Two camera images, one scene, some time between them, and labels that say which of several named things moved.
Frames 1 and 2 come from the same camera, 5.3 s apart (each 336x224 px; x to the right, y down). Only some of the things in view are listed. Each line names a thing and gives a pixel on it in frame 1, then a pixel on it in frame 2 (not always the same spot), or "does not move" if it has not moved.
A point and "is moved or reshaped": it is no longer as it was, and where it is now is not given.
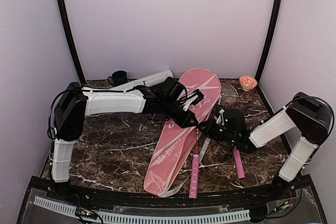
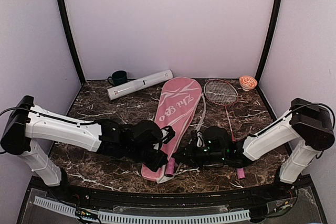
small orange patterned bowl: (247, 83) does not move
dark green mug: (117, 77) does not move
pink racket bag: (176, 140) is moved or reshaped
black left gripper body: (168, 112) -> (155, 165)
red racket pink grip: (193, 192) -> (170, 167)
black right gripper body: (217, 134) -> (197, 156)
